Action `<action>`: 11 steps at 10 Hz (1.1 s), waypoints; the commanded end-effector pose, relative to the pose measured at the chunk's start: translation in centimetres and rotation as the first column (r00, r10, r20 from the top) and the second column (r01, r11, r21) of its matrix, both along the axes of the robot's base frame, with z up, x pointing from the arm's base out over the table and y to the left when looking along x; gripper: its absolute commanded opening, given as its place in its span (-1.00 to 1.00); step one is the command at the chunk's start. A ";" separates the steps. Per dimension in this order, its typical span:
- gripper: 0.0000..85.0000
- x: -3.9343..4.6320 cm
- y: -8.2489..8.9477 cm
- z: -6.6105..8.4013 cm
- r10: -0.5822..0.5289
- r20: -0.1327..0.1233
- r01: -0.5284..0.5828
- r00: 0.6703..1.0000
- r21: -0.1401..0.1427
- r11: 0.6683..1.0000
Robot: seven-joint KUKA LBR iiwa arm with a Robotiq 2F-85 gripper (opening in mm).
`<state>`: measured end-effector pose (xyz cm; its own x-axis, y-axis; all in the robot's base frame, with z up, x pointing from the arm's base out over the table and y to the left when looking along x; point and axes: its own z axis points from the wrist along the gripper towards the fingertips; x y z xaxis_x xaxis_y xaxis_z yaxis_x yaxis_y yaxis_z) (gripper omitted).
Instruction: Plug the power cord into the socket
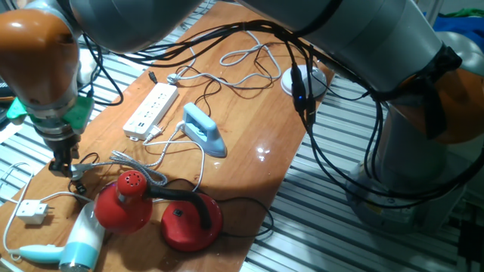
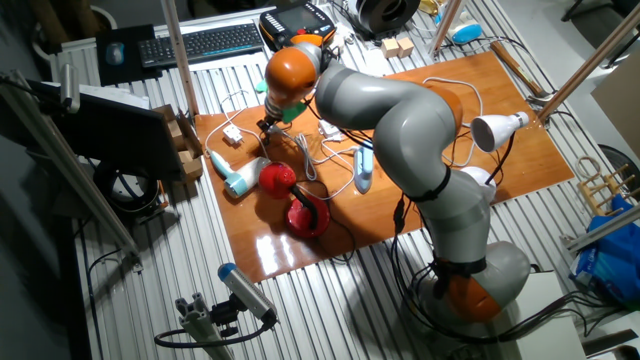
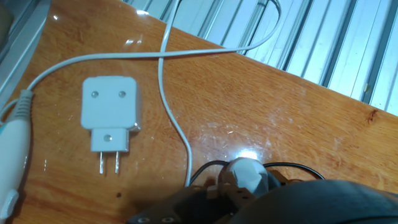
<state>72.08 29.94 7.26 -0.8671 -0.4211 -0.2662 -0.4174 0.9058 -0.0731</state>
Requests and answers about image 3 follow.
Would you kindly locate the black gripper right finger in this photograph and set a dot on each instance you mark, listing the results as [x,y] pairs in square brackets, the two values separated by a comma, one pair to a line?
[326,205]

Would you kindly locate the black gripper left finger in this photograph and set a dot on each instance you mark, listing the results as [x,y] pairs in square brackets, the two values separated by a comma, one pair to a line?
[192,205]

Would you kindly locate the white square plug adapter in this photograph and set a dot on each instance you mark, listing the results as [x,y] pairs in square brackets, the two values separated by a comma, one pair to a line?
[109,102]

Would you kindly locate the glossy wooden board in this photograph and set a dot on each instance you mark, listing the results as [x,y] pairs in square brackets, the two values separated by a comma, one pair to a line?
[248,109]

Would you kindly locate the white and blue hair dryer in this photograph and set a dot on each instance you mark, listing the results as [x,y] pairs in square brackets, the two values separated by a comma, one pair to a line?
[12,149]

